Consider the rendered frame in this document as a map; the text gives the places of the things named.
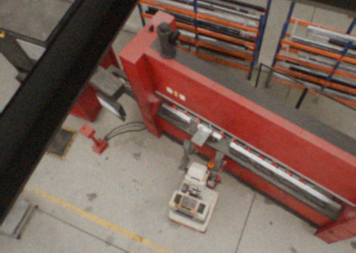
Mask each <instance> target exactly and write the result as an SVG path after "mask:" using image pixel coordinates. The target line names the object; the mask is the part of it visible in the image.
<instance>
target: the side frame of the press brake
mask: <svg viewBox="0 0 356 253"><path fill-rule="evenodd" d="M162 22H166V23H169V24H171V25H172V31H176V21H175V17H173V16H171V15H169V14H166V13H164V12H163V11H160V10H159V11H158V12H157V13H156V14H155V16H153V18H151V19H150V21H149V22H148V24H146V25H145V26H144V27H143V29H142V30H141V31H140V32H139V33H138V34H137V36H136V37H134V39H132V41H131V42H130V43H129V44H128V45H127V46H126V47H125V48H124V49H123V50H122V51H121V52H120V54H119V55H118V56H119V58H120V61H121V63H122V66H123V69H124V71H125V73H126V77H127V79H128V81H129V84H130V86H131V89H132V92H133V95H134V97H135V99H136V100H137V105H138V106H139V110H140V112H141V116H142V118H143V119H144V121H145V125H146V127H147V130H148V132H149V133H151V134H152V135H155V136H156V137H157V138H160V137H161V135H162V134H163V132H164V130H162V129H161V125H160V123H159V121H158V116H157V114H156V112H157V111H158V109H159V108H160V107H161V105H162V104H163V103H166V104H167V105H169V106H170V107H172V108H174V107H173V105H174V106H176V105H175V104H174V103H173V102H172V101H170V100H168V99H166V98H165V97H163V96H161V95H158V94H157V93H156V92H155V87H154V85H153V79H152V76H151V73H150V69H149V65H148V63H147V60H146V59H145V51H146V50H147V49H148V47H150V45H151V44H152V43H153V42H154V41H155V40H156V39H157V38H158V36H157V31H156V28H157V26H158V25H159V24H160V23H162ZM151 25H153V26H154V28H153V29H154V31H153V32H151V31H149V27H150V26H151ZM174 109H175V108H174Z"/></svg>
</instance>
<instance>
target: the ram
mask: <svg viewBox="0 0 356 253"><path fill-rule="evenodd" d="M147 63H148V65H149V69H150V73H151V76H152V79H153V85H154V87H155V91H156V92H157V91H158V92H160V93H161V96H163V97H164V96H166V97H168V98H166V97H165V98H166V99H168V100H169V99H171V100H170V101H172V100H173V101H174V102H175V104H177V103H178V104H179V106H180V105H182V106H183V107H185V108H187V109H188V110H189V111H193V113H195V114H193V113H192V112H191V113H192V114H193V115H196V114H197V115H198V117H199V118H201V117H200V116H202V118H203V120H204V119H206V120H207V121H209V122H211V123H213V124H215V125H216V126H218V129H220V128H219V127H221V128H222V129H223V130H222V131H223V132H226V131H227V132H229V133H231V134H232V135H231V136H232V137H234V136H235V137H237V138H239V139H241V140H239V139H238V141H241V142H242V140H243V141H244V142H242V143H245V142H246V143H248V144H250V147H251V148H253V147H255V148H257V150H256V149H255V148H254V149H255V150H256V151H258V150H260V151H262V152H263V153H265V154H268V156H267V157H268V158H270V157H272V158H270V159H273V158H275V159H276V160H277V161H278V164H281V163H282V164H281V165H283V164H285V165H286V166H285V167H286V168H287V169H288V167H289V168H291V169H293V170H295V171H297V172H298V174H299V173H301V174H302V175H303V176H305V177H307V178H308V179H309V178H310V180H312V181H314V182H315V183H317V184H319V185H321V186H323V187H324V188H325V189H324V190H326V191H327V189H328V190H329V191H332V192H333V193H331V192H329V191H328V192H329V193H331V194H333V195H334V196H336V195H338V196H340V197H342V198H343V199H345V200H347V201H349V202H350V203H351V204H352V206H353V204H354V205H356V174H355V173H353V172H350V171H349V170H348V169H346V168H344V167H342V166H340V165H338V164H337V163H335V162H333V161H332V160H329V159H327V158H325V157H324V156H323V155H320V154H318V153H316V152H315V151H313V150H311V149H309V148H307V147H306V146H304V145H301V144H300V143H298V142H296V141H295V140H292V139H291V138H289V137H287V136H286V135H284V134H282V133H281V132H278V131H276V130H274V129H273V128H271V127H269V126H267V125H265V124H263V123H262V122H259V121H257V120H256V119H254V118H253V117H251V116H248V115H247V114H245V113H243V112H242V111H240V110H238V109H237V108H234V107H232V106H231V105H229V104H228V103H224V102H223V101H222V100H220V99H218V98H216V97H214V96H212V95H210V94H208V93H207V92H206V91H203V90H202V89H199V88H198V87H195V86H193V84H190V83H188V82H187V81H185V80H183V79H181V78H179V77H178V76H174V75H173V74H172V73H170V72H168V71H166V70H164V69H163V68H160V67H158V65H155V64H153V63H152V62H149V61H148V60H147ZM166 87H168V88H170V89H172V93H171V92H169V91H168V90H167V88H166ZM175 91H177V96H176V95H174V92H175ZM158 92H157V94H158V95H159V93H158ZM180 95H182V96H184V97H185V100H183V99H181V98H180ZM174 102H173V103H174ZM178 104H177V105H178ZM180 107H181V106H180ZM183 107H182V108H183ZM185 108H184V109H185ZM187 109H185V110H186V111H188V110H187ZM197 115H196V116H197ZM202 118H201V119H202ZM206 120H204V121H206ZM207 121H206V122H207ZM209 122H208V123H209ZM211 123H210V124H211ZM213 124H212V125H213ZM215 125H213V126H214V127H216V126H215ZM220 130H221V129H220ZM224 130H225V131H224ZM227 132H226V133H227ZM229 133H227V134H228V135H230V134H229ZM233 135H234V136H233ZM246 143H245V144H246ZM246 145H247V144H246ZM247 146H248V145H247ZM252 146H253V147H252ZM260 151H258V152H260ZM262 152H260V153H261V154H262ZM265 154H264V155H265ZM265 156H266V155H265ZM269 156H270V157H269ZM273 160H274V159H273ZM274 161H275V160H274ZM279 162H281V163H279ZM283 166H284V165H283ZM287 166H288V167H287ZM293 170H291V171H293ZM295 171H293V172H295ZM295 173H296V172H295ZM299 175H300V174H299ZM300 176H301V175H300ZM303 176H301V177H303ZM305 177H303V178H305ZM307 178H305V179H307ZM308 179H307V180H308ZM310 180H308V181H310ZM312 181H311V182H312ZM314 182H312V183H313V184H315V183H314ZM317 184H315V185H317ZM317 186H318V185H317ZM321 186H320V188H322V187H321ZM334 193H335V194H336V195H335V194H334ZM338 196H336V197H338ZM340 197H339V198H340ZM342 198H340V199H341V200H342ZM345 200H344V201H345ZM345 202H346V201H345ZM349 202H347V203H348V204H350V203H349ZM354 207H355V206H354Z"/></svg>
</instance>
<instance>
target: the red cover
mask: <svg viewBox="0 0 356 253"><path fill-rule="evenodd" d="M145 59H146V60H148V61H149V62H152V63H153V64H155V65H158V67H160V68H163V69H164V70H166V71H168V72H170V73H172V74H173V75H174V76H178V77H179V78H181V79H183V80H185V81H187V82H188V83H190V84H193V86H195V87H198V88H199V89H202V90H203V91H206V92H207V93H208V94H210V95H212V96H214V97H216V98H218V99H220V100H222V101H223V102H224V103H228V104H229V105H231V106H232V107H234V108H237V109H238V110H240V111H242V112H243V113H245V114H247V115H248V116H251V117H253V118H254V119H256V120H257V121H259V122H262V123H263V124H265V125H267V126H268V127H271V128H273V129H274V130H276V131H278V132H281V133H282V134H284V135H286V136H287V137H289V138H291V139H292V140H295V141H296V142H298V143H300V144H301V145H304V146H306V147H307V148H309V149H311V150H313V151H315V152H316V153H318V154H320V155H323V156H324V157H325V158H327V159H329V160H332V161H333V162H335V163H337V164H338V165H340V166H342V167H344V168H346V169H348V170H349V171H350V172H353V173H355V174H356V157H354V156H353V155H352V154H349V153H347V152H345V151H344V150H341V149H339V148H338V147H336V146H334V145H331V144H330V143H329V142H326V141H325V140H322V139H321V138H320V137H317V136H315V135H314V134H311V133H310V132H308V131H306V130H303V129H302V128H301V127H299V126H297V125H296V124H293V123H291V122H289V121H288V120H286V119H283V118H281V117H280V116H278V115H276V114H274V113H272V112H271V111H268V110H266V109H265V108H263V107H261V106H258V105H257V104H256V103H253V102H252V101H250V100H248V99H246V98H245V97H242V96H241V95H238V94H237V93H235V92H232V91H231V90H230V89H227V88H225V87H223V86H221V85H220V84H217V83H216V82H214V81H212V80H210V79H208V78H207V77H205V76H202V75H200V74H199V73H197V72H195V71H193V70H191V69H190V68H187V67H185V66H184V65H182V64H180V63H178V62H176V61H174V60H172V59H165V58H163V57H161V54H160V53H159V52H156V51H155V50H154V49H151V48H150V47H148V49H147V50H146V51H145Z"/></svg>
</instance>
